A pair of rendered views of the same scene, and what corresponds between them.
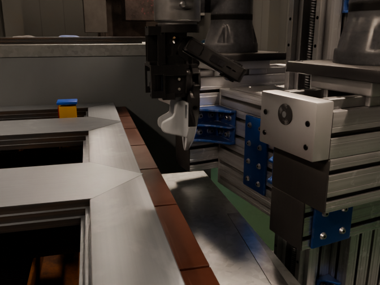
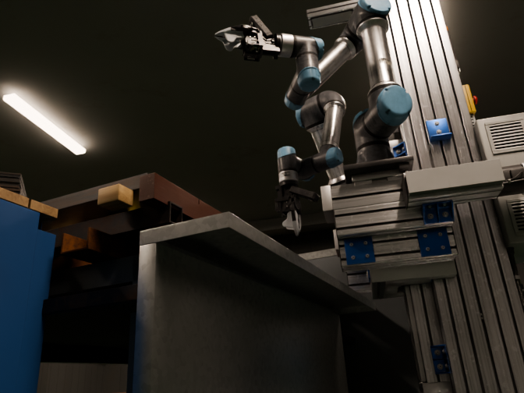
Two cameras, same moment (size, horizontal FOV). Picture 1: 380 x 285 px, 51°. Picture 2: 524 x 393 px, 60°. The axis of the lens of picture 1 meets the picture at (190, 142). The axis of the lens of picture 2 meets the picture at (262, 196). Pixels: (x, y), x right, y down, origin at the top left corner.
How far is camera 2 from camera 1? 1.32 m
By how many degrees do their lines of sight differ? 53
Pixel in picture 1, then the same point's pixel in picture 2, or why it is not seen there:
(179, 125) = (289, 222)
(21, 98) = not seen: hidden behind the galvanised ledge
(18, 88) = not seen: hidden behind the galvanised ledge
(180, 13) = (284, 177)
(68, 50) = (309, 256)
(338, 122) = (334, 193)
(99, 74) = (327, 268)
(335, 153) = (336, 207)
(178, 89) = (286, 206)
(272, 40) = not seen: outside the picture
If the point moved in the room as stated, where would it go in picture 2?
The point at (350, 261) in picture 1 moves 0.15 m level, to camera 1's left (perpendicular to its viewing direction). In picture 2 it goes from (445, 322) to (401, 327)
